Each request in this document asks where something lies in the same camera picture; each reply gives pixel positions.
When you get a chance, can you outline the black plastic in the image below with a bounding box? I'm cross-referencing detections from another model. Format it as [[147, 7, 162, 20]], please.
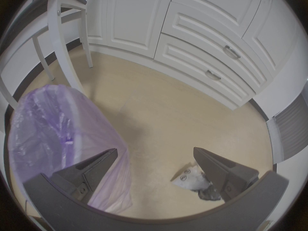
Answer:
[[197, 172, 222, 201]]

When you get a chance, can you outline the white chair with grey seat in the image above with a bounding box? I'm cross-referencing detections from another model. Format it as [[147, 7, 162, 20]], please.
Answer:
[[0, 0, 94, 135]]

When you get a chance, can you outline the white printed wrapper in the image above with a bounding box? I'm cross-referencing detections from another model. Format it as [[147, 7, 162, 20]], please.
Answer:
[[171, 163, 210, 192]]

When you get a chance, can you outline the white wardrobe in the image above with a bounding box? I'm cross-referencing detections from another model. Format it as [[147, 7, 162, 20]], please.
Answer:
[[83, 0, 299, 111]]

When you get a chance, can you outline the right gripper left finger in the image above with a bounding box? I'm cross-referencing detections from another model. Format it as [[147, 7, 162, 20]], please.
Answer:
[[51, 148, 118, 201]]

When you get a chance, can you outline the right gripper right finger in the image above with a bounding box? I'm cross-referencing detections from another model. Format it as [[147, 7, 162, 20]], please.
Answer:
[[193, 147, 259, 203]]

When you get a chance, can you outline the white trash bin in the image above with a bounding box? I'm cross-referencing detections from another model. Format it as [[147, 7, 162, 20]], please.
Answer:
[[11, 87, 128, 177]]

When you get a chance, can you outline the purple plastic bag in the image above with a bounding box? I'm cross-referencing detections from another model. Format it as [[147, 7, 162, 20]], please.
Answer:
[[8, 84, 134, 213]]

